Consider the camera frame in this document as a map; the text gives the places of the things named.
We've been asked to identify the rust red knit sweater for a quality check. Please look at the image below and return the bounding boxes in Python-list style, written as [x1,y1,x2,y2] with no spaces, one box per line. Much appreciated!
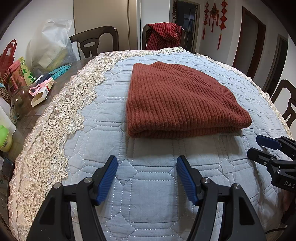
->
[126,62,252,138]

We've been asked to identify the dark wooden chair right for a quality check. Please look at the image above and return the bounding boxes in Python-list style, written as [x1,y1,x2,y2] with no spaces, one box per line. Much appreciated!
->
[270,79,296,129]

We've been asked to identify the dark wooden chair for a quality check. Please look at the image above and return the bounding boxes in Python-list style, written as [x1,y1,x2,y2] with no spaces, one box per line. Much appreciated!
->
[142,25,188,50]
[270,79,296,129]
[70,26,119,58]

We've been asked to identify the light blue quilted lace tablecloth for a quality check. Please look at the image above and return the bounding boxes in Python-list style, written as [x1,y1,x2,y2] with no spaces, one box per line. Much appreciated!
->
[8,48,291,240]

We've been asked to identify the green lidded container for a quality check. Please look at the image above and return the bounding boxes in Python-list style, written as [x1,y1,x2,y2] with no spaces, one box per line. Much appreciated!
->
[0,125,13,152]

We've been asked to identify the box with pink ribbon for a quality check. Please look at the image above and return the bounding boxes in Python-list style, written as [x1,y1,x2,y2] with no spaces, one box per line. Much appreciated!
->
[29,74,55,107]

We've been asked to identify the glass jar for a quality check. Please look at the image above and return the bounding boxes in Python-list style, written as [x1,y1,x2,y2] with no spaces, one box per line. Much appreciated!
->
[10,86,33,121]

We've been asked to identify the teal patterned packet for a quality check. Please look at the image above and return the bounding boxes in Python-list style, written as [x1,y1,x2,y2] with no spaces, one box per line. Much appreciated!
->
[49,64,71,80]

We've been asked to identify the green floral gift bag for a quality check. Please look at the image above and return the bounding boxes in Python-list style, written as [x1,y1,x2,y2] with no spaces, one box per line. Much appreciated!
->
[8,57,36,87]

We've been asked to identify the white plastic bag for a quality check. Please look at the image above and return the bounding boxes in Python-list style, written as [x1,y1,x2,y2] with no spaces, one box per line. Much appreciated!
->
[25,19,77,77]

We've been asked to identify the dark wooden chair left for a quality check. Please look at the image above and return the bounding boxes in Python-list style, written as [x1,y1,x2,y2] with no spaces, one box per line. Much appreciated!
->
[70,26,119,58]

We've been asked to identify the red chinese knot decoration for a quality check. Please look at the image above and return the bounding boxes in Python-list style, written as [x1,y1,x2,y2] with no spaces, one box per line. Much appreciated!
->
[202,1,228,50]

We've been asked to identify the red checkered garment on chair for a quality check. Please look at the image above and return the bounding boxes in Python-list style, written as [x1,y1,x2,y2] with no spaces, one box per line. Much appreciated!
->
[146,22,182,50]

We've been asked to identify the red gift bag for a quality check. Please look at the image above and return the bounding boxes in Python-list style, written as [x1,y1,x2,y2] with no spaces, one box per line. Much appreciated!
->
[0,39,17,77]

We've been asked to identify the dark wooden chair far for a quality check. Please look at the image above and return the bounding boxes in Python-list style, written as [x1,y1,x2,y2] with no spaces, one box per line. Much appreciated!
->
[142,25,188,50]

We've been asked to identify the beige refrigerator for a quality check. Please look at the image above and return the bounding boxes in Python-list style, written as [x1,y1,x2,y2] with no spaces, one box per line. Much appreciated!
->
[73,0,140,51]

